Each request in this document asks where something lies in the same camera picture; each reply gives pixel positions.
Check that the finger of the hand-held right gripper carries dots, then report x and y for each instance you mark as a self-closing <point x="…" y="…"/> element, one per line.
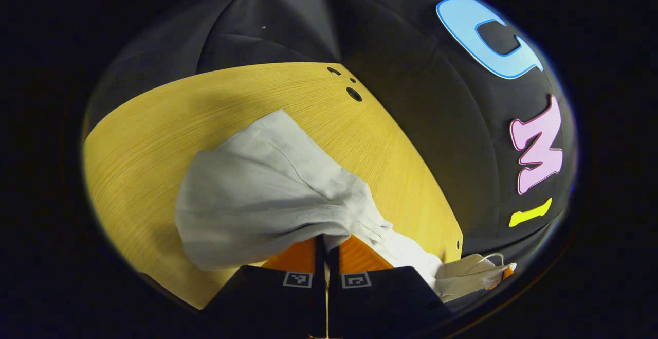
<point x="509" y="272"/>

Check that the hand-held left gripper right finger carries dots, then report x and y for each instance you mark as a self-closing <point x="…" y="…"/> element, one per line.
<point x="380" y="303"/>

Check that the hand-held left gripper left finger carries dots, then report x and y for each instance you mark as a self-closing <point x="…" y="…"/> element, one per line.
<point x="277" y="303"/>

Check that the white jeans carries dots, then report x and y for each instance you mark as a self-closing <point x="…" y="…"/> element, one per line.
<point x="267" y="195"/>

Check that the black backdrop cloth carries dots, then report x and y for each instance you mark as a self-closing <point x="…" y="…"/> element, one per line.
<point x="411" y="123"/>

